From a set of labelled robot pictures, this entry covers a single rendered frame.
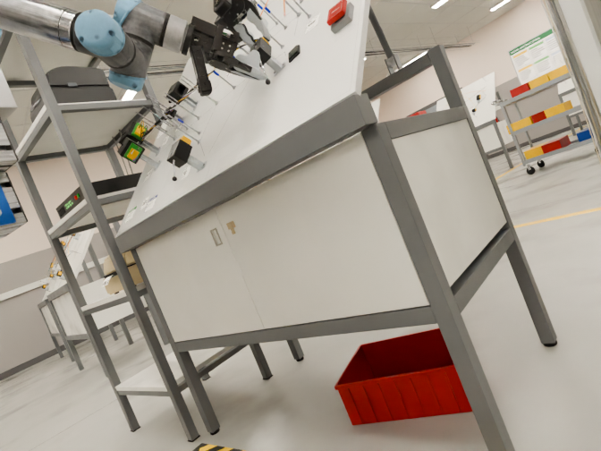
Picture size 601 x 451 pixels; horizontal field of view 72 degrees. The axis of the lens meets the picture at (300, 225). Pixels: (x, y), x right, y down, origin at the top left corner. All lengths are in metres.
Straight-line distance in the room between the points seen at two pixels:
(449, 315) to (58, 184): 8.30
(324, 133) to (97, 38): 0.46
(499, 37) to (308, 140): 11.85
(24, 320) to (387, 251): 7.75
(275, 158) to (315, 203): 0.14
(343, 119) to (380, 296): 0.41
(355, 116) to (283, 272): 0.49
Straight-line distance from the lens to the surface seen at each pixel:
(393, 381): 1.32
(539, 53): 12.32
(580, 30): 0.98
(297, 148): 0.94
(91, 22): 0.93
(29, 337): 8.37
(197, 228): 1.35
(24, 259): 8.46
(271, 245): 1.13
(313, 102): 0.96
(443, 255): 0.96
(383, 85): 1.49
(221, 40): 1.08
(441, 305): 0.92
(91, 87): 2.14
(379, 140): 0.87
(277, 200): 1.07
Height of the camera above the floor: 0.70
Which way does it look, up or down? 2 degrees down
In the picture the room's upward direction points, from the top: 22 degrees counter-clockwise
